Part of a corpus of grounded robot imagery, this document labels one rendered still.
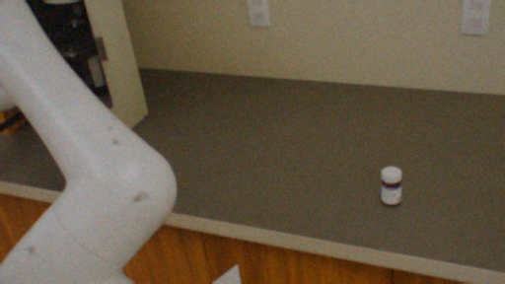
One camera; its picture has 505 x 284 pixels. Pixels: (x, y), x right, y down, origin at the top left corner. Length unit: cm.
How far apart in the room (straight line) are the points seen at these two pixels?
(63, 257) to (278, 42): 123
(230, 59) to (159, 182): 124
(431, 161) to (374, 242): 32
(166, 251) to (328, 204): 45
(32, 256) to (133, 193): 16
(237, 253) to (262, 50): 75
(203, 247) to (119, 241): 68
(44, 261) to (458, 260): 76
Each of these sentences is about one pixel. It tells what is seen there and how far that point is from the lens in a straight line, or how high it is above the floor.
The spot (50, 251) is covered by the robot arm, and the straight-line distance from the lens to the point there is 80.
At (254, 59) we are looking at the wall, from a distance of 193.
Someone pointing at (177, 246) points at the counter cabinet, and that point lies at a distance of 148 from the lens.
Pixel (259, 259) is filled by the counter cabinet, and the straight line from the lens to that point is 138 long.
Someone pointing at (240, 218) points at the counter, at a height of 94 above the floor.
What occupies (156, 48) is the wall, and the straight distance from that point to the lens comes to 209.
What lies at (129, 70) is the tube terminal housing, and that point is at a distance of 171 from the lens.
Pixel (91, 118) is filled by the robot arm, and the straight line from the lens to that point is 83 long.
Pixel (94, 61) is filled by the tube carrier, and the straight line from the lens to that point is 176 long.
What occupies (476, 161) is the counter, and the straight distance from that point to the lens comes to 147.
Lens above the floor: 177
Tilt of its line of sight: 32 degrees down
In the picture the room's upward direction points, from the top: 8 degrees counter-clockwise
